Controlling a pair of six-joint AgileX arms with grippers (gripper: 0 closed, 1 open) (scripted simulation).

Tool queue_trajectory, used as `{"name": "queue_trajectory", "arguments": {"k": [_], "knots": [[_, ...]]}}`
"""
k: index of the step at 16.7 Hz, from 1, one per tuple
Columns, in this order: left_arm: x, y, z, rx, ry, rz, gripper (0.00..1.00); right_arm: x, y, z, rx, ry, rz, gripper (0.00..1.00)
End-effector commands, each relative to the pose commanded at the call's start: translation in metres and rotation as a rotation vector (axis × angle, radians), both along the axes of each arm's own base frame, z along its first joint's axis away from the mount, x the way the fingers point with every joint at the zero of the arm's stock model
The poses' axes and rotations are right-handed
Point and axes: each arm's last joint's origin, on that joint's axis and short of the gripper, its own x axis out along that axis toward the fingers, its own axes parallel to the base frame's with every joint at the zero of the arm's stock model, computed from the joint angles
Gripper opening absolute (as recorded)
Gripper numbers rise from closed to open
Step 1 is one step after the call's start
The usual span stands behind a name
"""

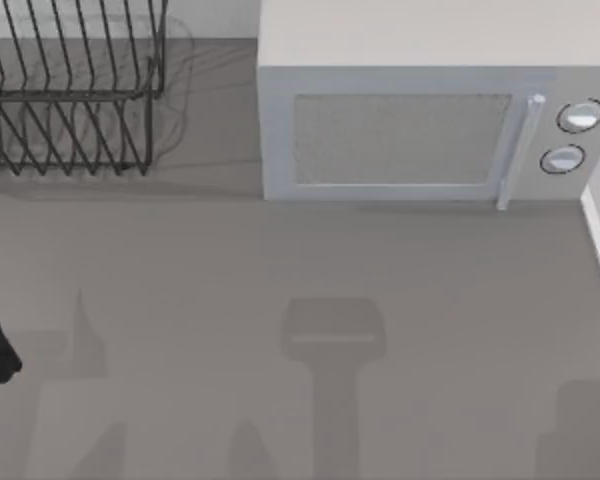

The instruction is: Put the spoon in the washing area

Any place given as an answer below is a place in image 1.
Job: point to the microwave door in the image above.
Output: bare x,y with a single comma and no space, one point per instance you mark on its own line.
400,140

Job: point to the pale microwave oven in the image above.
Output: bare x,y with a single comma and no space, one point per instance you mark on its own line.
410,35

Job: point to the small microwave knob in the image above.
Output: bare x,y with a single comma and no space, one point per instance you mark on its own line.
561,159

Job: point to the large microwave knob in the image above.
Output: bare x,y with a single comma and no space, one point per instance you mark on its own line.
580,115

